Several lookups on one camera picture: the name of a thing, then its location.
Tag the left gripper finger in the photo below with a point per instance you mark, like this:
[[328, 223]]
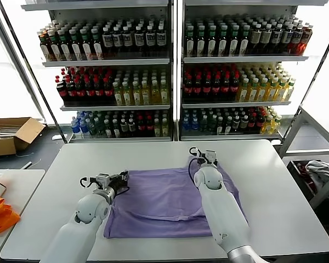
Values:
[[126, 178], [124, 173]]

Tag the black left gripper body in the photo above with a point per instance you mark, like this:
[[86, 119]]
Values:
[[118, 184]]

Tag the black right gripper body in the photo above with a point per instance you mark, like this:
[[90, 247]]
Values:
[[201, 159]]

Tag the purple t-shirt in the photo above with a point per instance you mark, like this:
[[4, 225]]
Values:
[[159, 197]]

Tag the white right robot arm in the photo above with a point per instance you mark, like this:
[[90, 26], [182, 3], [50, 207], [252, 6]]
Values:
[[222, 213]]

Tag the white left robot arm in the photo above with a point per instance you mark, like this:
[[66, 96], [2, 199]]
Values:
[[79, 227]]

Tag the dark green soda bottle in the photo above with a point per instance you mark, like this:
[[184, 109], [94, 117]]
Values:
[[101, 129], [212, 126], [93, 130], [204, 126]]

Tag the blue label water bottle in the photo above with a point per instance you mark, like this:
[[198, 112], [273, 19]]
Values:
[[76, 129], [186, 126], [85, 130], [195, 126]]

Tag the dark drink bottle white cap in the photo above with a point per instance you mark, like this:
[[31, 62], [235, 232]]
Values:
[[237, 123], [109, 130], [125, 128], [229, 125], [117, 130], [220, 126], [132, 128], [245, 123]]

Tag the cola bottle red cap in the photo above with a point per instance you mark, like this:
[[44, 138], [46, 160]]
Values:
[[207, 90], [225, 90], [81, 94], [197, 90], [188, 90], [99, 94], [72, 95], [141, 128], [150, 128], [261, 122], [108, 94], [253, 123], [62, 95], [216, 90], [90, 94], [235, 89]]

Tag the small white floor object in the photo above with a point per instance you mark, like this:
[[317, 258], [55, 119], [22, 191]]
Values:
[[56, 137]]

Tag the black storage bin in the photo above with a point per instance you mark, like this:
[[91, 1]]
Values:
[[292, 172]]

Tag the white side table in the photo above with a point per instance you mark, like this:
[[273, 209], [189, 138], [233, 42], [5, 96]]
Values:
[[24, 186]]

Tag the grey metal bar piece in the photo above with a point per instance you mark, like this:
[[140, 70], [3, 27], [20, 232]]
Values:
[[26, 165]]

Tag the brown cardboard box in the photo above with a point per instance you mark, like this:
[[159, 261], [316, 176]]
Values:
[[28, 132]]

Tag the red garment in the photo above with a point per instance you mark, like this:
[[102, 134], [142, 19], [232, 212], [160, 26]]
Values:
[[308, 181]]

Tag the grey metal shelf rack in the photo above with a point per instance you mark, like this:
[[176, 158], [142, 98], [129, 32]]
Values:
[[107, 63], [245, 59]]

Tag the green cap tea bottle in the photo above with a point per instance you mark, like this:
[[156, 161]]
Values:
[[212, 45], [86, 51], [244, 45], [75, 51], [97, 51], [223, 45], [201, 45], [190, 45], [55, 51], [234, 45], [64, 51]]

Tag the grey white garment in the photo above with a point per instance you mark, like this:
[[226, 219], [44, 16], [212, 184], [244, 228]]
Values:
[[320, 171]]

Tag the orange cloth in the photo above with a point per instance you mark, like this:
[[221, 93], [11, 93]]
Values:
[[1, 216]]

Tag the white packing material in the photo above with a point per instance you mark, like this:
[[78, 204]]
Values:
[[3, 132]]

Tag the dark drink bottle white label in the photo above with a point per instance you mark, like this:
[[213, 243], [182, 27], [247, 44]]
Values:
[[139, 39], [151, 38], [127, 39], [117, 40], [161, 38], [107, 40]]

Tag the dark drink bottle beige label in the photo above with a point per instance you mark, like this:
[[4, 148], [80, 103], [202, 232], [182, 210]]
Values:
[[288, 35], [277, 35], [255, 37], [266, 36]]

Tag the tea bottle brown cap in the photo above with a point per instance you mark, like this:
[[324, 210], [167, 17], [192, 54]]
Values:
[[44, 51]]

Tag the red drink bottle white label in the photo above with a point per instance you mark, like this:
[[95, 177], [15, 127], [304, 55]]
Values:
[[298, 37]]

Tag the orange red drink bottle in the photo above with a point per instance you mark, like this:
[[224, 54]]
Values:
[[307, 37]]

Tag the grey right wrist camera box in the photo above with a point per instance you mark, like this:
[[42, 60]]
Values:
[[210, 156]]

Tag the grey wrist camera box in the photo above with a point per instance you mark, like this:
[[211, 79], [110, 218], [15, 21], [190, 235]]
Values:
[[210, 156], [102, 180]]

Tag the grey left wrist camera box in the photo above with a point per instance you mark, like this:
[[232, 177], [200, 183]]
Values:
[[102, 180]]

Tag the grey metal frame table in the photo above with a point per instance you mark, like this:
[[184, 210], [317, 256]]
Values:
[[290, 132]]

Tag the dark metal frame pole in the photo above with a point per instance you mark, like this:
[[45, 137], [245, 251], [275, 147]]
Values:
[[318, 72], [37, 83]]

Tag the grey window frame post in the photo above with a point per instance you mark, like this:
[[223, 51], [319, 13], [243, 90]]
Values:
[[16, 69]]

